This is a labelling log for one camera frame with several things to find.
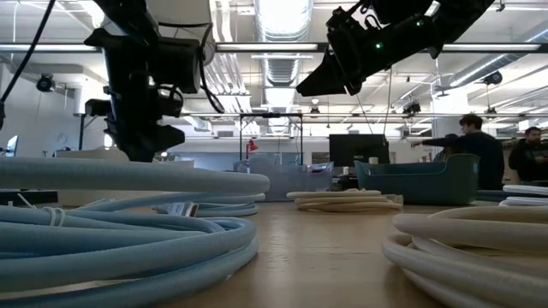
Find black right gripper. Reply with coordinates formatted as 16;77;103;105
295;3;442;98

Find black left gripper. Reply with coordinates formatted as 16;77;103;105
84;27;186;163

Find light blue HDMI cable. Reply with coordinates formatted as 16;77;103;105
79;192;267;218
0;156;271;308

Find beige HDMI cable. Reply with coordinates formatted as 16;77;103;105
285;189;404;214

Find cream white HDMI cable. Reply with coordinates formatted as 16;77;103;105
382;206;548;308

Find white plastic bin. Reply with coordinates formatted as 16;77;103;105
55;148;196;207

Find black computer monitor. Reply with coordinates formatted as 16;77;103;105
328;133;390;169

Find translucent blue plastic bin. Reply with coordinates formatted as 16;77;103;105
233;160;335;202

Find person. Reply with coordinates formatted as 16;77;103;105
410;113;505;192
432;133;460;163
508;126;548;187

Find tilted desk monitor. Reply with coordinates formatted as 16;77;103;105
3;134;20;157

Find teal plastic bin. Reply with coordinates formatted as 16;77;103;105
354;153;480;205

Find shiny round ceiling duct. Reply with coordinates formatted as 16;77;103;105
253;0;314;89

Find black camera cable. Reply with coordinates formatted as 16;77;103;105
197;23;226;115

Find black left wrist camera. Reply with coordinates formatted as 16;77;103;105
147;36;202;94

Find white cable tie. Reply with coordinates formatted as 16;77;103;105
16;192;68;228

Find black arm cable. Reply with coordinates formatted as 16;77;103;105
0;0;57;106

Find grey slanted ceiling duct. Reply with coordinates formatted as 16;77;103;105
447;23;548;89

